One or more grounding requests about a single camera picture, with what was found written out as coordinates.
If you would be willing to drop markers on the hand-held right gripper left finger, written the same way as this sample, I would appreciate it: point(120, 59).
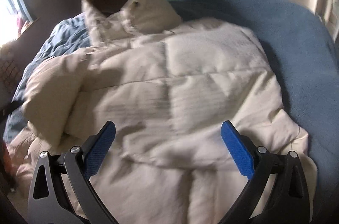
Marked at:
point(98, 150)

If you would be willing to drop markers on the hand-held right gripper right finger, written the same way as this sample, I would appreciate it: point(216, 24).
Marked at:
point(238, 152)

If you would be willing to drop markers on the cream hooded puffer jacket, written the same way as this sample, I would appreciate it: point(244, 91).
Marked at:
point(164, 86)

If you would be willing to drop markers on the blue fleece blanket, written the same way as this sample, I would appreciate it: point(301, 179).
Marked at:
point(267, 36)

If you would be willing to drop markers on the window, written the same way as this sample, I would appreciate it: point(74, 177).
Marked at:
point(13, 12)

